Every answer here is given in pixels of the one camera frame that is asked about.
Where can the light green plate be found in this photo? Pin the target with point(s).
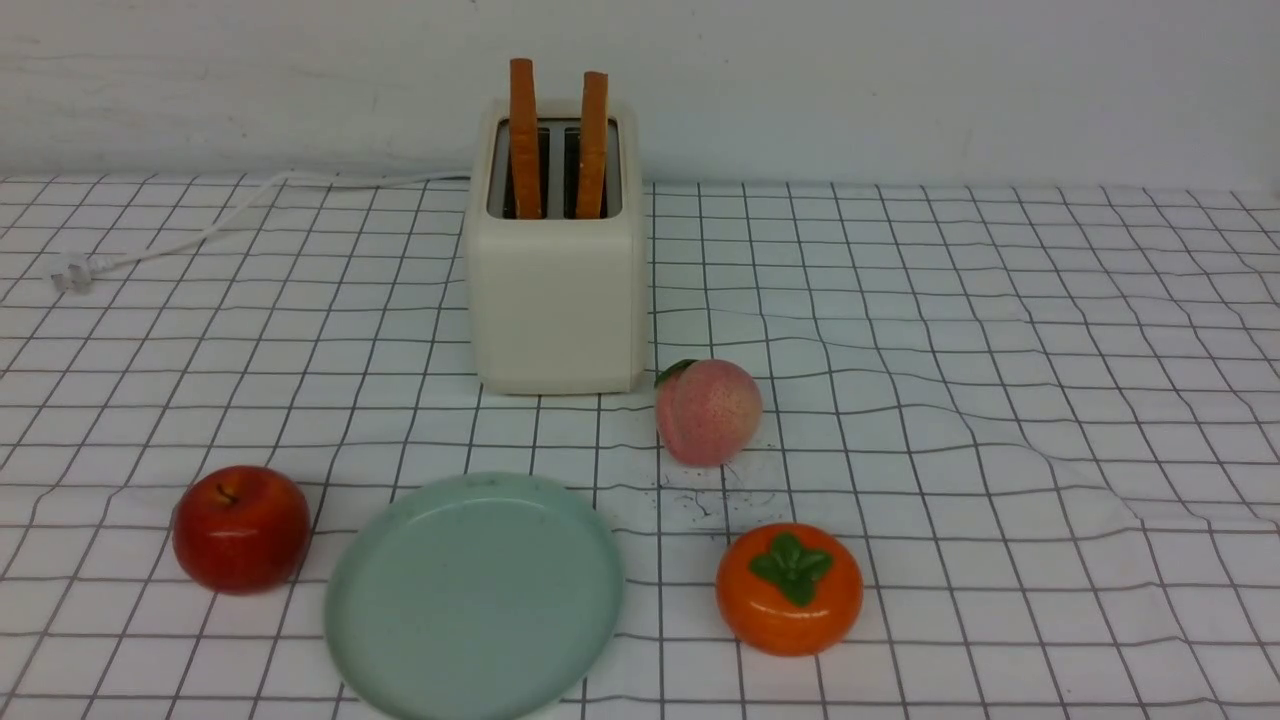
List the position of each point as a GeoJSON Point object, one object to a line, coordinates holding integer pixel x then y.
{"type": "Point", "coordinates": [482, 596]}

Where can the toast slice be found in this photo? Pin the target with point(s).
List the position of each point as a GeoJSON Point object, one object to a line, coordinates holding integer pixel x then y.
{"type": "Point", "coordinates": [593, 145]}
{"type": "Point", "coordinates": [524, 143]}

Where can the cream white toaster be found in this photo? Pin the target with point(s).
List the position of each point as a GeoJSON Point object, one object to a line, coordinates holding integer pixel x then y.
{"type": "Point", "coordinates": [557, 305]}

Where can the white grid tablecloth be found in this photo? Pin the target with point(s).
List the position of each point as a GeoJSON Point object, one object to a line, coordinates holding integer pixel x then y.
{"type": "Point", "coordinates": [1044, 422]}

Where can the orange persimmon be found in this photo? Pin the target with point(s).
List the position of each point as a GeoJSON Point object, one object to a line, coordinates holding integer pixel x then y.
{"type": "Point", "coordinates": [789, 589]}

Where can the pink peach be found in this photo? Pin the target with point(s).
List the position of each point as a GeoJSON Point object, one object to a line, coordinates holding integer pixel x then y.
{"type": "Point", "coordinates": [706, 411]}

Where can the red apple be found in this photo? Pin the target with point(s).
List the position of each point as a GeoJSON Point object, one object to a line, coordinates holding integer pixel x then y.
{"type": "Point", "coordinates": [241, 530]}

